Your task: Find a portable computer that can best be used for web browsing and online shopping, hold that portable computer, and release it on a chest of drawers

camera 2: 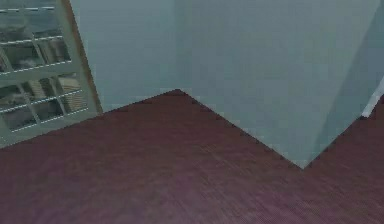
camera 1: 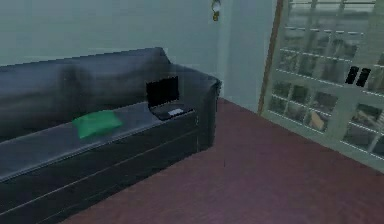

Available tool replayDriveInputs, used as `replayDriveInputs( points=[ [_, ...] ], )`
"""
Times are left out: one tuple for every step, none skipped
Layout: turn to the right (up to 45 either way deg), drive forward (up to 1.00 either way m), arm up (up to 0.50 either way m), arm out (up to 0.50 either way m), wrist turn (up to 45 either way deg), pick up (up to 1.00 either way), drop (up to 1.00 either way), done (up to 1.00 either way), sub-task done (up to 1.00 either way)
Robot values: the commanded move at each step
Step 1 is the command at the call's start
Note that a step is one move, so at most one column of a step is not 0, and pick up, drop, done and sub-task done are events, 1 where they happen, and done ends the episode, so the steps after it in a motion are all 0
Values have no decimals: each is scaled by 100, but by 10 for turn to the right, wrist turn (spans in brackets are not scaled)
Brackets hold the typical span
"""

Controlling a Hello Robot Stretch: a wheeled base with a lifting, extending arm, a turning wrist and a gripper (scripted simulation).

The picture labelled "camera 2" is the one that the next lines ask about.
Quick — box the white door frame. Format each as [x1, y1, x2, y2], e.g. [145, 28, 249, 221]
[361, 77, 384, 119]

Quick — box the grey glass paned door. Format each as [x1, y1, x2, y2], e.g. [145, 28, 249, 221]
[0, 0, 104, 149]

